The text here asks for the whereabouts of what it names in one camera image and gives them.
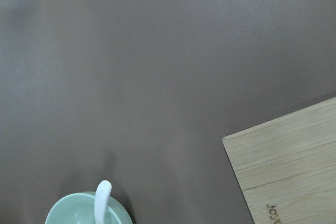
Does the white ceramic spoon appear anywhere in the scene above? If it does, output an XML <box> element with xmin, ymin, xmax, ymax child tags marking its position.
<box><xmin>94</xmin><ymin>180</ymin><xmax>112</xmax><ymax>224</ymax></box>

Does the mint green bowl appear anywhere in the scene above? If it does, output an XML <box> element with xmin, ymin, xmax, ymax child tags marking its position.
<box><xmin>45</xmin><ymin>191</ymin><xmax>133</xmax><ymax>224</ymax></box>

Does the bamboo cutting board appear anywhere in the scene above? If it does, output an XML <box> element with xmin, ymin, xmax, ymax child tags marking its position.
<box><xmin>223</xmin><ymin>98</ymin><xmax>335</xmax><ymax>223</ymax></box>

